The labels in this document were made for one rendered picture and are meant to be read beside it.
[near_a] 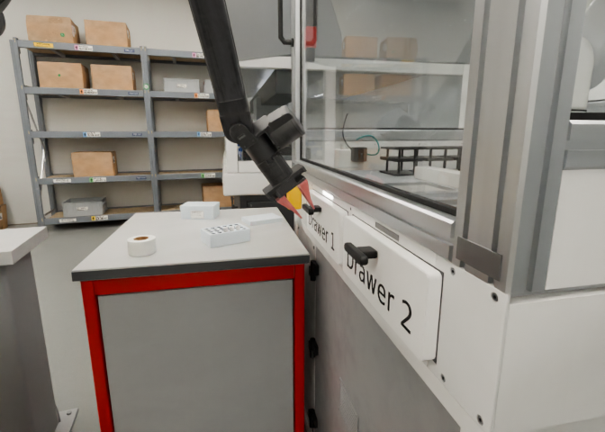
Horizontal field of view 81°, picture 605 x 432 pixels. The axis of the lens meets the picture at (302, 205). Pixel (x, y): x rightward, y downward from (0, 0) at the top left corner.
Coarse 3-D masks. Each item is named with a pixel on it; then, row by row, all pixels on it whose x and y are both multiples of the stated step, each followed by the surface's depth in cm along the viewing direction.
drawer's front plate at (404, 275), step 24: (360, 240) 58; (384, 240) 51; (384, 264) 49; (408, 264) 43; (360, 288) 59; (384, 288) 50; (408, 288) 43; (432, 288) 39; (384, 312) 50; (408, 312) 43; (432, 312) 40; (408, 336) 44; (432, 336) 40
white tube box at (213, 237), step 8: (232, 224) 111; (240, 224) 111; (208, 232) 102; (216, 232) 102; (224, 232) 102; (232, 232) 103; (240, 232) 104; (248, 232) 106; (208, 240) 101; (216, 240) 100; (224, 240) 102; (232, 240) 103; (240, 240) 105; (248, 240) 106
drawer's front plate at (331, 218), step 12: (312, 192) 92; (324, 204) 79; (336, 204) 76; (312, 216) 91; (324, 216) 80; (336, 216) 71; (312, 228) 91; (324, 228) 80; (336, 228) 71; (324, 240) 81; (336, 240) 72; (336, 252) 72
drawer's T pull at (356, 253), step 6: (348, 246) 54; (354, 246) 53; (366, 246) 54; (348, 252) 53; (354, 252) 51; (360, 252) 51; (366, 252) 51; (372, 252) 51; (354, 258) 51; (360, 258) 49; (366, 258) 49; (360, 264) 49; (366, 264) 49
